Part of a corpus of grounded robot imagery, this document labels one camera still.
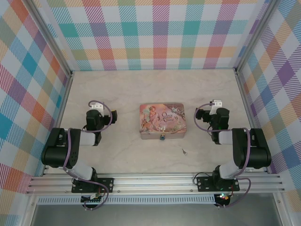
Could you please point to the right lit circuit board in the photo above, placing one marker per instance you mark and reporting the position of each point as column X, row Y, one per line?
column 223, row 197

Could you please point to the aluminium side rail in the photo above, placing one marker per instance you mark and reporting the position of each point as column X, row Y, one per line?
column 61, row 117
column 249, row 113

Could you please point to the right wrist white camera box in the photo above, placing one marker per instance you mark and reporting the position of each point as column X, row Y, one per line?
column 216, row 104

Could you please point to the left green circuit board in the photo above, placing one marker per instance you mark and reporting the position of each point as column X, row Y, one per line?
column 92, row 199

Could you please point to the long aluminium base rail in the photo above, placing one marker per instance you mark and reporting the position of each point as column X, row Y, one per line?
column 152, row 183

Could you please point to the small teal padlock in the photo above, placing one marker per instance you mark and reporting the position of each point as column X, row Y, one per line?
column 162, row 137

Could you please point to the aluminium corner post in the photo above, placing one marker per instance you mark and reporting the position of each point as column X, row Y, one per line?
column 50, row 37
column 255, row 35

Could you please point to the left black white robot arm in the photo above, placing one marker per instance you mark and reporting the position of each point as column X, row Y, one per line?
column 58, row 150

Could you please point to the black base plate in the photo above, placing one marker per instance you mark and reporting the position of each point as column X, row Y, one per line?
column 205, row 183
column 107, row 184

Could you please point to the pink illustrated tin box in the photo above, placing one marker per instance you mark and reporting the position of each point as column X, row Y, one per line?
column 160, row 117

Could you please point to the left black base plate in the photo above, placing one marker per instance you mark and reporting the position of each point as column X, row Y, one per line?
column 107, row 184

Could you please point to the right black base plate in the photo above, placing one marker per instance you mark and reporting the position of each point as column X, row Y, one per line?
column 205, row 183

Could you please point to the grey metal sheet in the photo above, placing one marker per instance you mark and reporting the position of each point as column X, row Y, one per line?
column 152, row 215

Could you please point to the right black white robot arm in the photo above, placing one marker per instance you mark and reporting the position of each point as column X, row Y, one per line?
column 251, row 150

